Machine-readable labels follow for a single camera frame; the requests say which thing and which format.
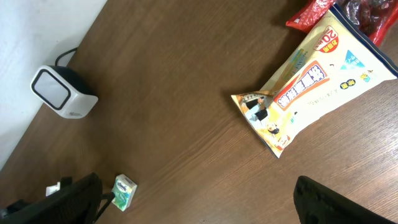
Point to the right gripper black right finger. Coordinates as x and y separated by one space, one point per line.
317 204

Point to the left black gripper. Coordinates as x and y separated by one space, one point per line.
106 199

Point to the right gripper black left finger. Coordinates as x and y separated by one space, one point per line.
78 202

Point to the small green tissue pack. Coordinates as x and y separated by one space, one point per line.
124 189

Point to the beige wet wipes pack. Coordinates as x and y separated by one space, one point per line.
334 64

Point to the red snack bag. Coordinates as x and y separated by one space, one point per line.
372 17

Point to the white barcode scanner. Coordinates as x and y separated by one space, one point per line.
62 90

